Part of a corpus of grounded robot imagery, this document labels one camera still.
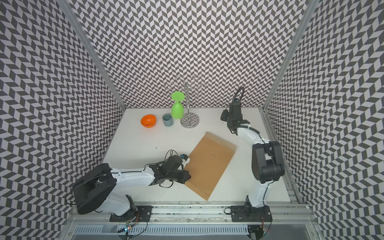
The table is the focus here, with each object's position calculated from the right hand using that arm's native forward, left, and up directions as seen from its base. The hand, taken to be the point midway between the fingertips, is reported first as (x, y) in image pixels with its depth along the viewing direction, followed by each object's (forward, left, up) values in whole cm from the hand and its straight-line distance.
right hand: (225, 114), depth 95 cm
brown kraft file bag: (-27, +10, -15) cm, 32 cm away
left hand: (-36, +22, -15) cm, 45 cm away
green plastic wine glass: (-3, +30, +8) cm, 31 cm away
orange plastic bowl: (+4, +53, -10) cm, 54 cm away
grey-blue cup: (+5, +39, -11) cm, 41 cm away
